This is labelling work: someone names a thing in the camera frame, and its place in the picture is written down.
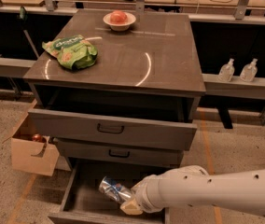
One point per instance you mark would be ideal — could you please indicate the green snack bag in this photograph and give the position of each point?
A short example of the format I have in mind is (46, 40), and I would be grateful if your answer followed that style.
(73, 53)

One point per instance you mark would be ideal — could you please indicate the grey middle drawer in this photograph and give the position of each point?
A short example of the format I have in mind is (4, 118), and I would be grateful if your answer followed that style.
(132, 155)

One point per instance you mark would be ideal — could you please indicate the grey bottom drawer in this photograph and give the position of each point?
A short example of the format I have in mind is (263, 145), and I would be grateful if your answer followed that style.
(83, 203)

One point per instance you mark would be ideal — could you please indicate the red ball in box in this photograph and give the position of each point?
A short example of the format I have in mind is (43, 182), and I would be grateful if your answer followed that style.
(38, 138)

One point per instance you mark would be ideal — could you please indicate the right clear sanitizer bottle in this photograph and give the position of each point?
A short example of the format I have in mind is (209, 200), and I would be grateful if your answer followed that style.
(249, 71)

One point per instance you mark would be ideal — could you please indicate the white bowl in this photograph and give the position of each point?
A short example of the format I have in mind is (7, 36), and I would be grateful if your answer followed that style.
(120, 27)

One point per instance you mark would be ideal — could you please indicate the clear sanitizer bottle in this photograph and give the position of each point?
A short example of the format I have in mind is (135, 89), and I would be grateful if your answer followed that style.
(249, 71)
(226, 71)

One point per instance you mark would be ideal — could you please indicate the silver blue redbull can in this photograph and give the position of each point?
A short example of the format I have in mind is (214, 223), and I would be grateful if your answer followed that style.
(114, 190)

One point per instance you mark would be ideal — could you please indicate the grey drawer cabinet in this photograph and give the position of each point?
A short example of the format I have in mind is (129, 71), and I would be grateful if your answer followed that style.
(157, 55)

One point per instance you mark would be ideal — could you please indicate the grey top drawer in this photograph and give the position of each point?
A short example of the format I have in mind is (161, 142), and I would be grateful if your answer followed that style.
(116, 118)

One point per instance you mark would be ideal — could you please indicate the cardboard box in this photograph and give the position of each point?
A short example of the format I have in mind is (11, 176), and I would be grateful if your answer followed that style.
(27, 155)

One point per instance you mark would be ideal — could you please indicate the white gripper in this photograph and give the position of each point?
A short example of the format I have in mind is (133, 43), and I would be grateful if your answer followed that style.
(146, 192)

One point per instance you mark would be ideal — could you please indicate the red apple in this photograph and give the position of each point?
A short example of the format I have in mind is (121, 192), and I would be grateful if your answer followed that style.
(118, 17)

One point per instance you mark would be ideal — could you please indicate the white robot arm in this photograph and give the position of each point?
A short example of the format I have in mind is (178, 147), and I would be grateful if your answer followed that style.
(192, 185)

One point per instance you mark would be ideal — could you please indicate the left clear sanitizer bottle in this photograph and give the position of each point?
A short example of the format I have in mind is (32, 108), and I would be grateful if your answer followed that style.
(226, 71)

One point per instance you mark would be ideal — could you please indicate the grey drawer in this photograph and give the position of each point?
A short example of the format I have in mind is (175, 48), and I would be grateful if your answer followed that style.
(83, 203)
(116, 118)
(132, 155)

